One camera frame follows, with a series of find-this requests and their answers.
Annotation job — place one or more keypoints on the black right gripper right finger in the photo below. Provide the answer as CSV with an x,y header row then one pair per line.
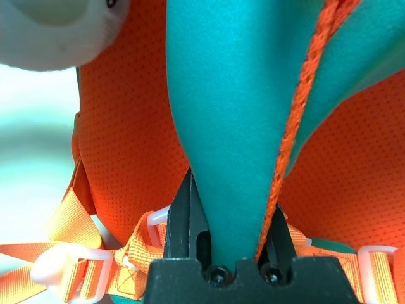
x,y
276,240

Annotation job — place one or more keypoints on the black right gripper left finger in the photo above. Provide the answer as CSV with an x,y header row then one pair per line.
x,y
186,221

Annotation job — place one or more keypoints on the teal and orange backpack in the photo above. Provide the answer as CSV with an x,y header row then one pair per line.
x,y
240,126

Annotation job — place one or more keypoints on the grey white plush animal head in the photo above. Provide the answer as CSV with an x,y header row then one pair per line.
x,y
60,31

